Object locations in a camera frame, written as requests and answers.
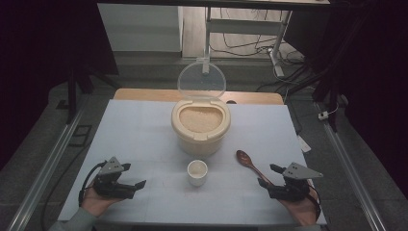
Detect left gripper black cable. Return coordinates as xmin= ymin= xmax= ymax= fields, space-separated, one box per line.
xmin=78 ymin=161 xmax=108 ymax=207

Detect aluminium rail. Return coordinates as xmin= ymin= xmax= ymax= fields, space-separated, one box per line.
xmin=321 ymin=121 xmax=389 ymax=231
xmin=6 ymin=105 xmax=89 ymax=231

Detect black floor cables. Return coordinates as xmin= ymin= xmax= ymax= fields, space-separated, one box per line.
xmin=210 ymin=8 xmax=306 ymax=66

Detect clear round container lid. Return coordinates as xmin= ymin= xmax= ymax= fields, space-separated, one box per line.
xmin=177 ymin=61 xmax=227 ymax=100

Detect person's left hand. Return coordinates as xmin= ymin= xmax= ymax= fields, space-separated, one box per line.
xmin=81 ymin=184 xmax=123 ymax=218

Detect rice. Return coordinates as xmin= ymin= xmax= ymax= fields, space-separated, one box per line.
xmin=178 ymin=106 xmax=223 ymax=134

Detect brown wooden spoon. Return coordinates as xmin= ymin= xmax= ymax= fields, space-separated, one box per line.
xmin=236 ymin=149 xmax=274 ymax=188

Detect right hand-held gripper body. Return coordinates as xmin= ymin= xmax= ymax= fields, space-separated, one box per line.
xmin=268 ymin=162 xmax=324 ymax=202

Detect black stand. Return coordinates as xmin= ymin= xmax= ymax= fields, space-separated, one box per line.
xmin=65 ymin=64 xmax=120 ymax=125

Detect beige rice container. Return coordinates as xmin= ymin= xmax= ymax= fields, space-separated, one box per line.
xmin=170 ymin=98 xmax=232 ymax=158

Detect person's right hand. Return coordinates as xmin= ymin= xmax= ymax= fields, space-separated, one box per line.
xmin=278 ymin=187 xmax=321 ymax=227

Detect white table cover sheet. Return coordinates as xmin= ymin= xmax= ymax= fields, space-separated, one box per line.
xmin=57 ymin=99 xmax=327 ymax=225

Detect white desk frame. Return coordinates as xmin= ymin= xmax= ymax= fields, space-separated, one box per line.
xmin=202 ymin=6 xmax=293 ymax=78

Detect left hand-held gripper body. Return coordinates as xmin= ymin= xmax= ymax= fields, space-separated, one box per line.
xmin=91 ymin=156 xmax=137 ymax=200

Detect white cup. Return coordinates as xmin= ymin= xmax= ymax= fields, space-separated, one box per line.
xmin=187 ymin=159 xmax=209 ymax=188

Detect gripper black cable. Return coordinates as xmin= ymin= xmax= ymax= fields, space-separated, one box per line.
xmin=306 ymin=184 xmax=322 ymax=222
xmin=78 ymin=161 xmax=108 ymax=207

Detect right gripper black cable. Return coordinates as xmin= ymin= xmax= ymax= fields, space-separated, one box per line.
xmin=306 ymin=184 xmax=322 ymax=222

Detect white tag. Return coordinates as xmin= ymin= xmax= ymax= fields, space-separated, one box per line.
xmin=296 ymin=134 xmax=313 ymax=154

